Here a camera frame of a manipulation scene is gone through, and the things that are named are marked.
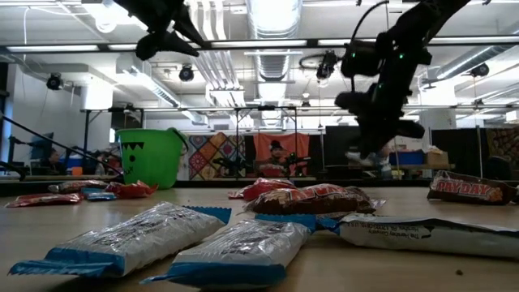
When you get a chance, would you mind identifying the black ceiling-hung camera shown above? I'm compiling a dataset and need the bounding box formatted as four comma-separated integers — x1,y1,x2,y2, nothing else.
178,64,195,83
45,72,65,91
315,49,338,81
470,62,491,78

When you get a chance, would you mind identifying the ribbed silver ventilation duct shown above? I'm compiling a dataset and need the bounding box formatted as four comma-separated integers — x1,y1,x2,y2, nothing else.
246,0,304,83

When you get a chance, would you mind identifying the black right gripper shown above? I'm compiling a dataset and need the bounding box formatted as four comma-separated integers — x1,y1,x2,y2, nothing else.
334,64,413,157

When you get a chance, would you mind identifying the colourful patchwork quilt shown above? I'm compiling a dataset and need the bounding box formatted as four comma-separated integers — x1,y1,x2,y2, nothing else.
187,131,249,182

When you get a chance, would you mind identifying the silver blue candy bar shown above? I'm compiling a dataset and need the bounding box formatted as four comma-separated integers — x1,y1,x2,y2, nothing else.
345,151,392,170
139,213,318,290
80,187,118,203
7,201,233,280
316,213,519,260

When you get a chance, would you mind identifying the black partition panel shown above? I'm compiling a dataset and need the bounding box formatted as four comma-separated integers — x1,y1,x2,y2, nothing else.
431,128,487,174

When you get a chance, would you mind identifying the black background rig frame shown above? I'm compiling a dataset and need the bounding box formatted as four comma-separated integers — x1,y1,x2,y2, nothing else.
79,104,519,182

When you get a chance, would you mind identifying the brown cardboard box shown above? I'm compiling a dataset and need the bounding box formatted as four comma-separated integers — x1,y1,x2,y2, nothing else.
424,150,450,165

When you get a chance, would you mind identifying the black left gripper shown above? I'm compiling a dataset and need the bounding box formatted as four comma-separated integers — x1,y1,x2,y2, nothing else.
141,0,207,58

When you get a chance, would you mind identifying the wood-pattern partition panel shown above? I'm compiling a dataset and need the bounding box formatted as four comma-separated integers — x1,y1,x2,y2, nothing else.
486,128,519,179

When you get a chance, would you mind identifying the orange hanging cloth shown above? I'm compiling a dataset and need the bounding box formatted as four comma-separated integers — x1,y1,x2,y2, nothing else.
253,132,311,178

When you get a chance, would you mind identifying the thin black diagonal rod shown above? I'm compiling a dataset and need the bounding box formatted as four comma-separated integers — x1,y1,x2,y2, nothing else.
0,114,123,176

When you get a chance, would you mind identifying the black monitor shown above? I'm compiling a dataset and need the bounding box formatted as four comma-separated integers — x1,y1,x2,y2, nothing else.
324,125,379,179

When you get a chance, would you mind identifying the black aluminium table frame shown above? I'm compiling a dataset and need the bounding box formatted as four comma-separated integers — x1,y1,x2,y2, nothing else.
0,176,519,199

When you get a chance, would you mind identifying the red candy packet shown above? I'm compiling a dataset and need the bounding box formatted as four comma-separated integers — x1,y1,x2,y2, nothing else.
4,192,84,209
105,180,159,200
227,177,299,202

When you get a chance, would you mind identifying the blue storage bin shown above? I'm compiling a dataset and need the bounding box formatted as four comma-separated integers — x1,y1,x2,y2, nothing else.
388,150,426,166

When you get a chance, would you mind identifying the black overhead light beam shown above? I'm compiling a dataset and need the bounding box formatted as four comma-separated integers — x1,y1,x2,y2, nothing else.
0,36,519,53

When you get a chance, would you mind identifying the green plastic monster bucket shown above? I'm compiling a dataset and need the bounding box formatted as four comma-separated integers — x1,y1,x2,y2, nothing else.
115,127,190,191

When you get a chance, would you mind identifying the person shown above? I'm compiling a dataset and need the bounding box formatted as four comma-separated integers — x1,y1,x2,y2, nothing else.
42,148,66,175
259,140,303,178

